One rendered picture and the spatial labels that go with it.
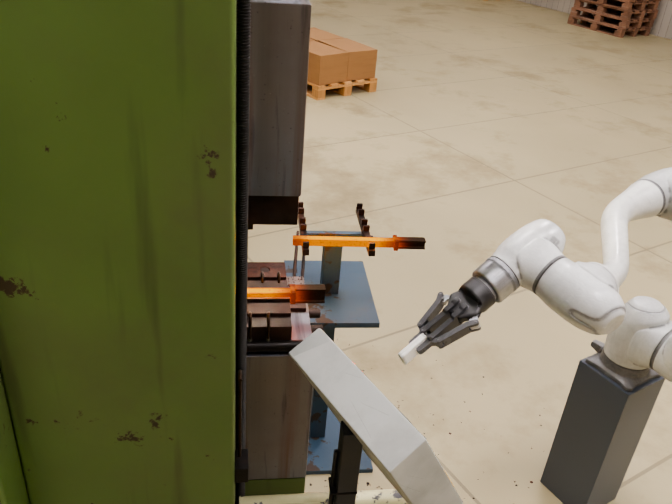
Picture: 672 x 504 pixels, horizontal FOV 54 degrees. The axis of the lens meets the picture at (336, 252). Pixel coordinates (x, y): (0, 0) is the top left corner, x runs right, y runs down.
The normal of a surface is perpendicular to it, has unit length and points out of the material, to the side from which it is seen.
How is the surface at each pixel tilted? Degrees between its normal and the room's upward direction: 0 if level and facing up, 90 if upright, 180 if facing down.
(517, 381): 0
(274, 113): 90
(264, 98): 90
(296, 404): 90
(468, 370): 0
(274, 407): 90
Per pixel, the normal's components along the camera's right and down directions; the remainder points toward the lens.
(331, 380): -0.36, -0.65
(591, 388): -0.85, 0.21
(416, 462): 0.53, 0.46
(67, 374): 0.12, 0.50
